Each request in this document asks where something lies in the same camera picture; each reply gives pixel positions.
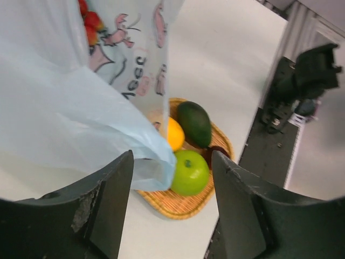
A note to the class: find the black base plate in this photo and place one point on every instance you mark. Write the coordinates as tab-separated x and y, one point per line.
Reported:
268	155

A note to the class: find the light green fake fruit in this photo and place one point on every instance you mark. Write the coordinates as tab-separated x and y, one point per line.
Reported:
191	173

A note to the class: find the fake strawberries cluster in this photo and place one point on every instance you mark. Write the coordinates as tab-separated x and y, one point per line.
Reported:
92	23

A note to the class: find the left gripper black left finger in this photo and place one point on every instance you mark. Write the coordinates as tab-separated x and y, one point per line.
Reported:
82	220

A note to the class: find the aluminium frame rail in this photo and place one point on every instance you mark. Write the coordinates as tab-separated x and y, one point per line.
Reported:
309	24

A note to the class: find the yellow fake lemon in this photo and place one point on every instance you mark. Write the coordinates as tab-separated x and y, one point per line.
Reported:
175	136

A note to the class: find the woven bamboo tray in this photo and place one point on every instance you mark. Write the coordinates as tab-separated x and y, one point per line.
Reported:
177	207

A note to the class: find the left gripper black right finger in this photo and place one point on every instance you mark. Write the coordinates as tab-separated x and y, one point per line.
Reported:
258	219

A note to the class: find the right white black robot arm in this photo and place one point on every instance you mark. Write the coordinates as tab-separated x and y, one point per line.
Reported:
312	74

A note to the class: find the blue plastic bag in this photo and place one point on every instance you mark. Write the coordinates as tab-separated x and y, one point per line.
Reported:
76	103

